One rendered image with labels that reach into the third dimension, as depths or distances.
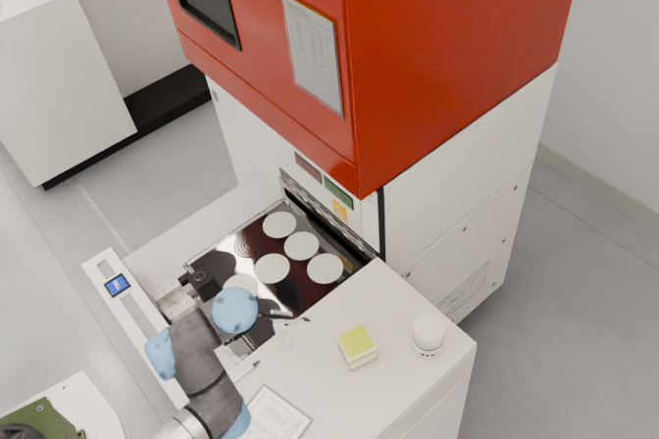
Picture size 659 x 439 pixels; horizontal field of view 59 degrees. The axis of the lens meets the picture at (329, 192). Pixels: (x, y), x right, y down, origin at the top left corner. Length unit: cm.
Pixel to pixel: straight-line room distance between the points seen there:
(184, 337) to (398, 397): 58
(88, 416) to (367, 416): 73
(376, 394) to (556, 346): 134
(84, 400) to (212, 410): 75
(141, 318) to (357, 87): 85
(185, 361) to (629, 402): 192
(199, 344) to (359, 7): 63
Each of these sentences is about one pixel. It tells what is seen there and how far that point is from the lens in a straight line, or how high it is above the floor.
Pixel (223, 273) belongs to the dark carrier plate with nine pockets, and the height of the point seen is 90.
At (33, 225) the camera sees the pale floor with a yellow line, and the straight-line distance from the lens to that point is 342.
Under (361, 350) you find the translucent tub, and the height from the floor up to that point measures 103.
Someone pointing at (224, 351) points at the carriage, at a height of 88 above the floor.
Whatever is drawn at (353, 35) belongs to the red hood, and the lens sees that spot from 107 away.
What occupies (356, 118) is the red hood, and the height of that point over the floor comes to 148.
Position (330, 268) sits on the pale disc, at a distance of 164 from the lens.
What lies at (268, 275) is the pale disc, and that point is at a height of 90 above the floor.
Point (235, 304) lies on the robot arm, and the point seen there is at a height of 143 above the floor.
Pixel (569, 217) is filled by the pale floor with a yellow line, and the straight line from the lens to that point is 302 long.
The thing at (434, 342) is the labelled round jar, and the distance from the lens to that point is 136.
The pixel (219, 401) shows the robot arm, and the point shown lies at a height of 133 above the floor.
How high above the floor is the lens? 226
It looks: 48 degrees down
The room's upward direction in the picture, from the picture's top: 7 degrees counter-clockwise
